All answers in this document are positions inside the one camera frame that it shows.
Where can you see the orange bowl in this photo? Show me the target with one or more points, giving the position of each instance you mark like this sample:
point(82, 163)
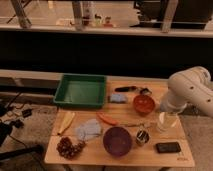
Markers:
point(143, 104)

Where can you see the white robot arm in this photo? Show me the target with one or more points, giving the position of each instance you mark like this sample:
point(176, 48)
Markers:
point(189, 86)

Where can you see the green plastic tray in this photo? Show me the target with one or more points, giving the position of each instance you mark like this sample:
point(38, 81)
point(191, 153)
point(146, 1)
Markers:
point(81, 91)

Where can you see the orange carrot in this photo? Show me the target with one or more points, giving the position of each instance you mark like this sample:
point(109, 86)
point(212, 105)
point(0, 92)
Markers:
point(107, 119)

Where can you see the light blue cloth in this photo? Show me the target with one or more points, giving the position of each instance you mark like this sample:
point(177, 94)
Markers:
point(88, 130)

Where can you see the yellow banana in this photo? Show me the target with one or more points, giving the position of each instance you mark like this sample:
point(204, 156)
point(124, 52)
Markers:
point(67, 120)

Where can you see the purple bowl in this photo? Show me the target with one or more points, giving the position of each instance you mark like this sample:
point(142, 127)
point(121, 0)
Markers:
point(117, 141)

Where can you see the small metal can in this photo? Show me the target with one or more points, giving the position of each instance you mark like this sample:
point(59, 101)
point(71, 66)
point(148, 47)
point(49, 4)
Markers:
point(142, 137)

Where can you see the white cup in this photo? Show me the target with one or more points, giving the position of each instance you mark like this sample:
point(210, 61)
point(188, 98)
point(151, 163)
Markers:
point(166, 121)

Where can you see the bunch of dark grapes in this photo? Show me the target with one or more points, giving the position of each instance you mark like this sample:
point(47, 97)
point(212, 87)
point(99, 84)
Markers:
point(67, 149)

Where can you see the black smartphone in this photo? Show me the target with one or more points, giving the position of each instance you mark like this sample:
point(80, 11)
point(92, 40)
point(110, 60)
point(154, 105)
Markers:
point(168, 147)

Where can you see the black handled tool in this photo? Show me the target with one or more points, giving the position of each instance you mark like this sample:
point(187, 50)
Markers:
point(140, 90)

